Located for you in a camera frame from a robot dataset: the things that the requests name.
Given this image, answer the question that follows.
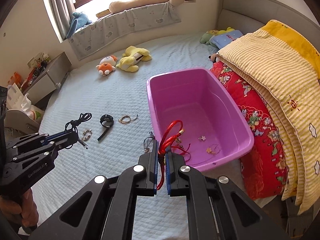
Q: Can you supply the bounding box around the grey beaded bracelet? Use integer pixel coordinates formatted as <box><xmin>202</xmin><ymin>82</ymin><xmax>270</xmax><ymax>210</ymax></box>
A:
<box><xmin>80</xmin><ymin>128</ymin><xmax>93</xmax><ymax>143</ymax></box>

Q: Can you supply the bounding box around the black cord charm bracelet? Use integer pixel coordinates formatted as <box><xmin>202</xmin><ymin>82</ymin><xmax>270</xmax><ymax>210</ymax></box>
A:
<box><xmin>142</xmin><ymin>130</ymin><xmax>156</xmax><ymax>154</ymax></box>

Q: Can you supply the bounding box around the dark blue cord bracelet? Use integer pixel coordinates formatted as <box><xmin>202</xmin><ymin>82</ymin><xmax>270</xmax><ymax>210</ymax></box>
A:
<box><xmin>64</xmin><ymin>112</ymin><xmax>93</xmax><ymax>150</ymax></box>

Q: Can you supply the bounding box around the red string gold ring bracelet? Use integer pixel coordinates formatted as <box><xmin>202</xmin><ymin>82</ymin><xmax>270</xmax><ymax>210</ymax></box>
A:
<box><xmin>156</xmin><ymin>119</ymin><xmax>192</xmax><ymax>192</ymax></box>

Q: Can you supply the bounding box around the small gold flower charm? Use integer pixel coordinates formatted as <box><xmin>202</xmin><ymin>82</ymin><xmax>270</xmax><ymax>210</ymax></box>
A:
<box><xmin>198</xmin><ymin>136</ymin><xmax>206</xmax><ymax>141</ymax></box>

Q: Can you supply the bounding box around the black wrist watch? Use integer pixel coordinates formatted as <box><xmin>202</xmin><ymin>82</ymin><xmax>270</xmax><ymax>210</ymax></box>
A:
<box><xmin>97</xmin><ymin>114</ymin><xmax>114</xmax><ymax>141</ymax></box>

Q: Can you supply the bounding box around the gold flower charm chain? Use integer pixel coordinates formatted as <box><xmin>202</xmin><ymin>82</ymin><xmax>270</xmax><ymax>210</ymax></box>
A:
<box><xmin>205</xmin><ymin>143</ymin><xmax>222</xmax><ymax>156</ymax></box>

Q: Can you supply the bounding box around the multicolour woven bead bracelet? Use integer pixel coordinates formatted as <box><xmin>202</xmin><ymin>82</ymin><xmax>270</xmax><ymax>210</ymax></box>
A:
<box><xmin>118</xmin><ymin>114</ymin><xmax>139</xmax><ymax>125</ymax></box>

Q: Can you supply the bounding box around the person left hand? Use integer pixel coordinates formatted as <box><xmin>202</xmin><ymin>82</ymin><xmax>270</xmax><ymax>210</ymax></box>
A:
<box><xmin>1</xmin><ymin>189</ymin><xmax>39</xmax><ymax>228</ymax></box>

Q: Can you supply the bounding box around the grey chair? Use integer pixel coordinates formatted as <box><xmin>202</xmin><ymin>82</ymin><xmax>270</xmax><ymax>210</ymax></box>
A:
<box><xmin>4</xmin><ymin>109</ymin><xmax>40</xmax><ymax>134</ymax></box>

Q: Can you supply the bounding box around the white quilted bed cover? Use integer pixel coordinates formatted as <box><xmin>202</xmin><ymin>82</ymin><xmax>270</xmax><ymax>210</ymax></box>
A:
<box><xmin>30</xmin><ymin>31</ymin><xmax>266</xmax><ymax>240</ymax></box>

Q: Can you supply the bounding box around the purple plastic bin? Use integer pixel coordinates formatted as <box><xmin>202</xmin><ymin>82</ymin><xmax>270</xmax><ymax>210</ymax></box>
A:
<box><xmin>146</xmin><ymin>68</ymin><xmax>254</xmax><ymax>172</ymax></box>

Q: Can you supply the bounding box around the white paper bag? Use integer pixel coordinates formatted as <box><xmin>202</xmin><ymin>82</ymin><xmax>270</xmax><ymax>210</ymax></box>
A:
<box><xmin>7</xmin><ymin>83</ymin><xmax>24</xmax><ymax>110</ymax></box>

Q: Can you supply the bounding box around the grey bedside cabinet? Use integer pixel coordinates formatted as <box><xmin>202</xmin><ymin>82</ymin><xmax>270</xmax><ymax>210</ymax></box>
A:
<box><xmin>23</xmin><ymin>52</ymin><xmax>72</xmax><ymax>105</ymax></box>

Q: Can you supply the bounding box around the orange white plush toy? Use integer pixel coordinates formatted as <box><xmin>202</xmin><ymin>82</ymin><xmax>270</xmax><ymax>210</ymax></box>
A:
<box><xmin>96</xmin><ymin>55</ymin><xmax>117</xmax><ymax>76</ymax></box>

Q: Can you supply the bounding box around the red patterned quilt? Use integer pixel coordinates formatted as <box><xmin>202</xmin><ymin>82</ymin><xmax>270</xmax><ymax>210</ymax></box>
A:
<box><xmin>210</xmin><ymin>62</ymin><xmax>287</xmax><ymax>200</ymax></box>

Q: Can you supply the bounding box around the panda plush toy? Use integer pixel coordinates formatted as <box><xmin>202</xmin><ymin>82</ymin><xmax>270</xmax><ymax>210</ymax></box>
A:
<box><xmin>208</xmin><ymin>52</ymin><xmax>220</xmax><ymax>63</ymax></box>

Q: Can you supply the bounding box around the blue plush toy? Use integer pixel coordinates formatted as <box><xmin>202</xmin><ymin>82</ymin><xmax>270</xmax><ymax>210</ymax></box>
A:
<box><xmin>66</xmin><ymin>12</ymin><xmax>92</xmax><ymax>38</ymax></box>

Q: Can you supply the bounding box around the grey patterned window cloth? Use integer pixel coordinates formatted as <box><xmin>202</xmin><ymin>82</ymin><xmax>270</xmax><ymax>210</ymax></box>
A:
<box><xmin>68</xmin><ymin>2</ymin><xmax>181</xmax><ymax>60</ymax></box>

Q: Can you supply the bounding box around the green yellow plush toy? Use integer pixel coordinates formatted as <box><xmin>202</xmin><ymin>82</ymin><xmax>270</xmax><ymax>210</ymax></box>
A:
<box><xmin>200</xmin><ymin>27</ymin><xmax>234</xmax><ymax>47</ymax></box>

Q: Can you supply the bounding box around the blue small pillow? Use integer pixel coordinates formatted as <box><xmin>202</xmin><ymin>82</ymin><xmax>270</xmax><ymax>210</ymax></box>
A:
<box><xmin>209</xmin><ymin>28</ymin><xmax>243</xmax><ymax>49</ymax></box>

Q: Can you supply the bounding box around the grey curtain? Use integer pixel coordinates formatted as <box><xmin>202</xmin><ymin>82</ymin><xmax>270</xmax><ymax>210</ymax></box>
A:
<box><xmin>51</xmin><ymin>0</ymin><xmax>75</xmax><ymax>40</ymax></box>

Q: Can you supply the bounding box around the yellow striped blanket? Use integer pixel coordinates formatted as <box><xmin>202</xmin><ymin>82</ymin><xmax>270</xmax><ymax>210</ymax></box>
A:
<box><xmin>216</xmin><ymin>20</ymin><xmax>319</xmax><ymax>213</ymax></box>

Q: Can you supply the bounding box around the grey padded headboard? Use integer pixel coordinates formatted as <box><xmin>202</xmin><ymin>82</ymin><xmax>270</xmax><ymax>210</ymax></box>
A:
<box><xmin>216</xmin><ymin>0</ymin><xmax>319</xmax><ymax>36</ymax></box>

